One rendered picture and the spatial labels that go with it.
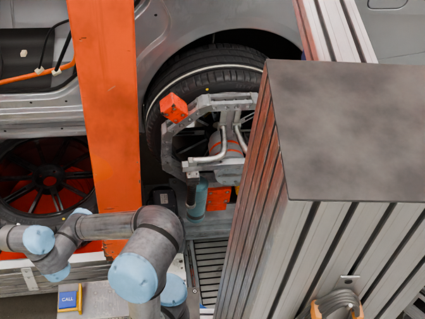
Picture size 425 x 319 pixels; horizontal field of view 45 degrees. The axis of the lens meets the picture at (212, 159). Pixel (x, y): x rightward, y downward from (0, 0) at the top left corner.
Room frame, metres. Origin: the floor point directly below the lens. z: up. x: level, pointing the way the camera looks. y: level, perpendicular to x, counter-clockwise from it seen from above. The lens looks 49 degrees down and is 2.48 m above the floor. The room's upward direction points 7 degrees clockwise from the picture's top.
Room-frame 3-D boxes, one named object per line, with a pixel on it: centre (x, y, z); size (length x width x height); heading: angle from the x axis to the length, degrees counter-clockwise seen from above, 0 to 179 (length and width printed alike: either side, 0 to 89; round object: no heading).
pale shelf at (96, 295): (0.91, 0.35, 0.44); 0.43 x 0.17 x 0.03; 104
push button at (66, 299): (0.87, 0.52, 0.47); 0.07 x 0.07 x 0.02; 14
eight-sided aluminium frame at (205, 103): (1.49, -0.04, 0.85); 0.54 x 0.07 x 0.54; 104
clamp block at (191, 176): (1.25, 0.07, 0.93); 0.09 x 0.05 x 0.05; 14
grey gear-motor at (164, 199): (1.45, 0.21, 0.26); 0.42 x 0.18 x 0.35; 14
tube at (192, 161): (1.35, 0.03, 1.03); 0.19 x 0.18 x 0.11; 14
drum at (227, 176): (1.42, -0.06, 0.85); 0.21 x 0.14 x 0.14; 14
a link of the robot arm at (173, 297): (0.69, 0.09, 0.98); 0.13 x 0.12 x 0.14; 161
